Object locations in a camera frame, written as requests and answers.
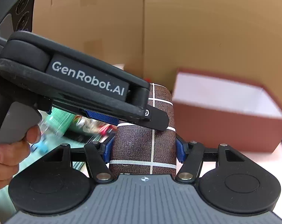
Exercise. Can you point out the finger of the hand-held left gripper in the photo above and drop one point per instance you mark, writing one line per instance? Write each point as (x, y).
(156, 119)

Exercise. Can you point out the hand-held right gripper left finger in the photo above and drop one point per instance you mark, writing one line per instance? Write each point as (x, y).
(107, 149)

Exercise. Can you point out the person's left hand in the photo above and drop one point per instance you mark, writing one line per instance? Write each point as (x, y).
(5, 161)

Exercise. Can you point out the teal cloth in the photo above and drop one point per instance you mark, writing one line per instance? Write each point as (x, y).
(2, 199)

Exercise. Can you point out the pink towel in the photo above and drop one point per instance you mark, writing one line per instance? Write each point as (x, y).
(262, 159)

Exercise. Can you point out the brown glasses case white lines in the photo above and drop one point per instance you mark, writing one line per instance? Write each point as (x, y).
(141, 149)

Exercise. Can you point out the red-brown cardboard box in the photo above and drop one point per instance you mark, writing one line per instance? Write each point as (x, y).
(224, 126)

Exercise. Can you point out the brown cardboard panel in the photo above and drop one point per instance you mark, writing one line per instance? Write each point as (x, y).
(213, 28)
(89, 23)

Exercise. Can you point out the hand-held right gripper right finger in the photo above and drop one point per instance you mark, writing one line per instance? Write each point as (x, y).
(180, 150)

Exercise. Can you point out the green cylindrical can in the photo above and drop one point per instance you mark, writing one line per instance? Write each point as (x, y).
(59, 121)

